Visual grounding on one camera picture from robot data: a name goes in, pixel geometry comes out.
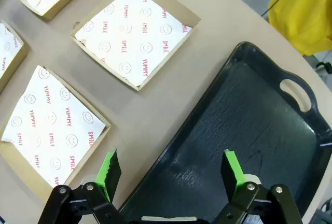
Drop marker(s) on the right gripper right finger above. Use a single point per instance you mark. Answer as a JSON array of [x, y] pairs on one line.
[[233, 174]]

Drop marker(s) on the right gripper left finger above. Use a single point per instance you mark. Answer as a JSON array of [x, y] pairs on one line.
[[103, 172]]

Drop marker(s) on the black plastic serving tray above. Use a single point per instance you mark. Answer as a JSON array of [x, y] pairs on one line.
[[246, 130]]

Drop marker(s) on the black chair caster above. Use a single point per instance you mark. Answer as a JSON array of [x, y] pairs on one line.
[[327, 68]]

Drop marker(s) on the person in yellow hoodie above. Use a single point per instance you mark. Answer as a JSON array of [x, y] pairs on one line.
[[306, 14]]

